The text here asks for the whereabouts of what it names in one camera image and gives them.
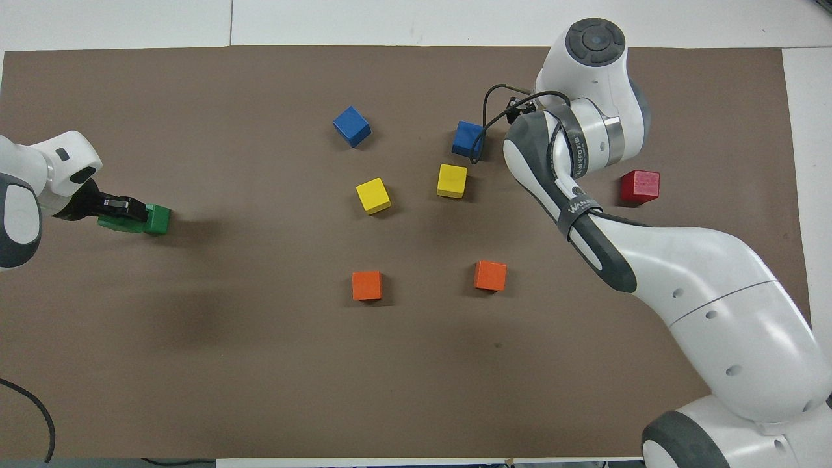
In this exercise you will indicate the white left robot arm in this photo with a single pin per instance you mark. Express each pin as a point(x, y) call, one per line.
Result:
point(26, 175)

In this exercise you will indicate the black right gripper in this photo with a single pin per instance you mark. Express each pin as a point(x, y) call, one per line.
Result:
point(520, 110)

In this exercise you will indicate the yellow wooden cube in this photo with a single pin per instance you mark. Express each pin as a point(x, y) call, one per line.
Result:
point(452, 181)
point(374, 195)

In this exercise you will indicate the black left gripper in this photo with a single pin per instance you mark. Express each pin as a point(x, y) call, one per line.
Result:
point(84, 203)

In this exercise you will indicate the red wooden cube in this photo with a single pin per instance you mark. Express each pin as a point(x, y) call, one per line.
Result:
point(640, 186)

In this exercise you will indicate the green wooden cube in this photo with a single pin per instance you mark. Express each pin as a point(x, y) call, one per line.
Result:
point(158, 221)
point(120, 227)

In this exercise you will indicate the blue wooden cube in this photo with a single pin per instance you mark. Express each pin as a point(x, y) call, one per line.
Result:
point(465, 136)
point(351, 125)

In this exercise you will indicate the brown paper table mat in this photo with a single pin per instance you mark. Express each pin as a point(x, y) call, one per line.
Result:
point(416, 390)

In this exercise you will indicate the orange wooden cube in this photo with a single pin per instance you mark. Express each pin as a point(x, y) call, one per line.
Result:
point(367, 285)
point(490, 275)

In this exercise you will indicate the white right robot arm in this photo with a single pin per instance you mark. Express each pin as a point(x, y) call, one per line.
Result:
point(715, 305)

